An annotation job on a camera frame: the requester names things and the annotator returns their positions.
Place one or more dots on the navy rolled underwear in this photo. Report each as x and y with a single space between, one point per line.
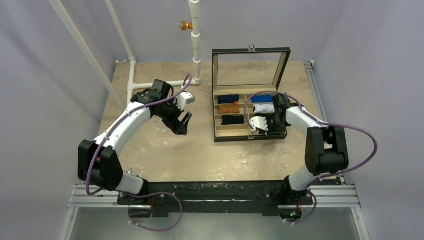
228 99

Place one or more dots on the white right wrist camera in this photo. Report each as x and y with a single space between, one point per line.
258 123

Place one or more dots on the blue rolled underwear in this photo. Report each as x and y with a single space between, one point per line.
262 99

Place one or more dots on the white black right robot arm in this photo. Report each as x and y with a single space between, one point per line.
326 149

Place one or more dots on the orange knob on pipe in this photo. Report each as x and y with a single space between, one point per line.
186 26

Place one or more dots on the white rolled underwear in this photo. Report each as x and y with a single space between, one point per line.
263 108

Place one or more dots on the brown rolled underwear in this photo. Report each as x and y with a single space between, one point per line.
228 109

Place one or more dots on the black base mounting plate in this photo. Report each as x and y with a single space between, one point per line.
269 198

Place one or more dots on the beige compartment organizer box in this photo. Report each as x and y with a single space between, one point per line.
246 72

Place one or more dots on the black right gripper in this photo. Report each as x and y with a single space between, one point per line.
272 121

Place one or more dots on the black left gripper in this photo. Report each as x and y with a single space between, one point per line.
174 124

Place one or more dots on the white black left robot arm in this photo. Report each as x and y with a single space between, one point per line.
98 160

